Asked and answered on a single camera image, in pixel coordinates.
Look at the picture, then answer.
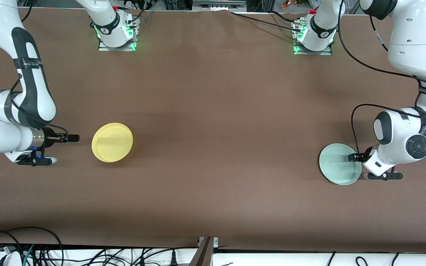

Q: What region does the pale green plastic plate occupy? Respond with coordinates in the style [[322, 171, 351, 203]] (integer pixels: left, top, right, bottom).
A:
[[319, 143, 364, 185]]

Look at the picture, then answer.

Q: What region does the yellow plastic plate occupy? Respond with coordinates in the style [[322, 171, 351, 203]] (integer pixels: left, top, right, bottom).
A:
[[91, 123, 133, 163]]

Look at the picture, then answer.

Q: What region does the white power adapter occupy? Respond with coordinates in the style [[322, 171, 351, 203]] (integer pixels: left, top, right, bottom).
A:
[[0, 250, 23, 266]]

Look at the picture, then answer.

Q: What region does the brown table cover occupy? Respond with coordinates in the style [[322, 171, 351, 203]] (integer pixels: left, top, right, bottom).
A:
[[0, 7, 426, 254]]

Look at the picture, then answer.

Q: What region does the colourful small toy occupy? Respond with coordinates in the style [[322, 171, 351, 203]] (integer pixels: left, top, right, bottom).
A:
[[281, 0, 310, 10]]

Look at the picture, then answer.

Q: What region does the aluminium profile beam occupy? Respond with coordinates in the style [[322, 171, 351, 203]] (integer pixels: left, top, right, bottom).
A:
[[189, 236, 214, 266]]

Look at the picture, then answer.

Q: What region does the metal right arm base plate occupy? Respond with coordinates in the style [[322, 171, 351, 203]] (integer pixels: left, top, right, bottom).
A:
[[98, 17, 140, 52]]

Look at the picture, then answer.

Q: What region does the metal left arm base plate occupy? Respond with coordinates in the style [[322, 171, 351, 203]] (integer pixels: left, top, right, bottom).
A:
[[293, 20, 333, 56]]

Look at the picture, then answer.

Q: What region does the looped black floor cable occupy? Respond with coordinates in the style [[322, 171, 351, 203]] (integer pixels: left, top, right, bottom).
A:
[[0, 226, 64, 266]]

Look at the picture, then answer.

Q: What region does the green network cable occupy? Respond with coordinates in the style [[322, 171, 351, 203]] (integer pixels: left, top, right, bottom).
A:
[[22, 244, 36, 266]]

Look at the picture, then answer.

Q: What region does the black cable bundle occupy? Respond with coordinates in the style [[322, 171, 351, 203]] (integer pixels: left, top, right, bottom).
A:
[[122, 0, 154, 28]]

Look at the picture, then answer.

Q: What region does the short black base cable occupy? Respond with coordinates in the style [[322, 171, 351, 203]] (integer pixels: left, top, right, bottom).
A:
[[270, 10, 304, 23]]

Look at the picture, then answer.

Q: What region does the small metal bracket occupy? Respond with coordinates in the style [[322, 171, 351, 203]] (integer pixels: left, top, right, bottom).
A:
[[197, 236, 219, 247]]

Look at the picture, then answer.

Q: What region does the long black base cable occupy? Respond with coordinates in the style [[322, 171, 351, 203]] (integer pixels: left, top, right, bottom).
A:
[[229, 10, 302, 32]]

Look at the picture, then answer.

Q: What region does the silver metal rail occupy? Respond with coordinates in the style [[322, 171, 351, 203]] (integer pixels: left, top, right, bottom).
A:
[[192, 0, 248, 12]]

